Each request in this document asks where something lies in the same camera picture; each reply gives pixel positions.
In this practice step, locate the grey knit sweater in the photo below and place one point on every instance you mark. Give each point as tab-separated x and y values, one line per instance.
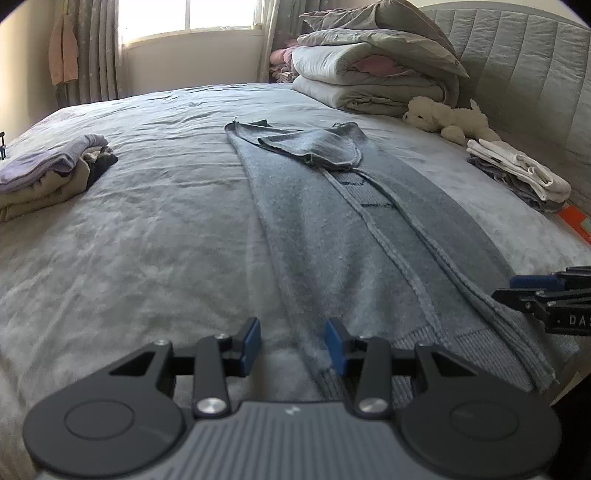
323	230

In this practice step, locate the white plush toy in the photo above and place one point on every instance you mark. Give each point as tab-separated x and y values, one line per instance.
448	117

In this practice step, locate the small black stand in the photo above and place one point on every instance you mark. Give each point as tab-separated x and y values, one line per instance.
2	147

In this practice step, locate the pile of pink clothes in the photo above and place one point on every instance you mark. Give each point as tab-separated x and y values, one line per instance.
281	60

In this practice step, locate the grey star-print curtain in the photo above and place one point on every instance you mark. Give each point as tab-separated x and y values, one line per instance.
286	23
94	50

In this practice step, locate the grey quilted headboard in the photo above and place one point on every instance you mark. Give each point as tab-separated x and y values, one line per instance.
531	69

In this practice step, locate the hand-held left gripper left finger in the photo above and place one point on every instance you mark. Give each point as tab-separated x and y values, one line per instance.
250	344

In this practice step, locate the beige folded garment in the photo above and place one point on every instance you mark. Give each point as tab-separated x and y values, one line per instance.
32	198

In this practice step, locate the grey folded duvet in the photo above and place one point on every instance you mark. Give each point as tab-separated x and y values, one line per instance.
406	27

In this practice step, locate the black folded garment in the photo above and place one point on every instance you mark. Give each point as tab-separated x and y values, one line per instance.
99	170

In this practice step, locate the purple folded garment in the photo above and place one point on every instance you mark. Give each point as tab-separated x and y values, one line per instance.
41	161

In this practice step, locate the grey folded garment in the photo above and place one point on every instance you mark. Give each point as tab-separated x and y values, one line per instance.
512	187

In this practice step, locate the bed with grey sheet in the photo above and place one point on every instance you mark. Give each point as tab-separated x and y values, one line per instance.
161	221

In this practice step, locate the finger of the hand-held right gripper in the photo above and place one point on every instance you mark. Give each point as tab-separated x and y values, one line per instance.
517	297
535	281

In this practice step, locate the window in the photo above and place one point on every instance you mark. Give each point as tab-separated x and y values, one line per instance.
184	16

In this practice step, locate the pink hanging jacket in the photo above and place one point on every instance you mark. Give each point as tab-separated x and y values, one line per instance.
63	46

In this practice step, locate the dark blue hanging garment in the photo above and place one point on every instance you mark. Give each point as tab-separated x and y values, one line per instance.
61	94

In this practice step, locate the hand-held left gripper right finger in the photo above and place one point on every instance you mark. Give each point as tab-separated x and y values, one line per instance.
336	346

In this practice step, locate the orange book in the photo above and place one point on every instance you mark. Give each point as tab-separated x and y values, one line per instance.
577	221

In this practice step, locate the white folded garment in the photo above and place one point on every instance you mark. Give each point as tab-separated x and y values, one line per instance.
517	164

